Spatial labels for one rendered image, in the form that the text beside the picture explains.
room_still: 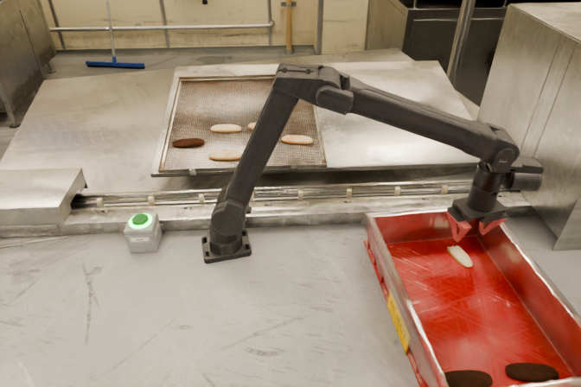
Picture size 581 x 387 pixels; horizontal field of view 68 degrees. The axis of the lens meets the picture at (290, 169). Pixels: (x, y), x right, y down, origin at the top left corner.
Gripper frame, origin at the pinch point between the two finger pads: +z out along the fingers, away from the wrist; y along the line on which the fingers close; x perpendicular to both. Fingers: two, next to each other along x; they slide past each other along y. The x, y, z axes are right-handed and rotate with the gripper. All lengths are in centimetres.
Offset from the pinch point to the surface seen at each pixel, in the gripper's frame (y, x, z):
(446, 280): -8.0, -5.0, 7.9
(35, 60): -154, 333, 58
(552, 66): 29.8, 18.7, -31.7
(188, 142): -58, 62, -1
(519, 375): -9.5, -29.6, 7.0
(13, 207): -104, 44, -1
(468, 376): -18.9, -26.7, 6.9
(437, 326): -17.4, -15.2, 8.0
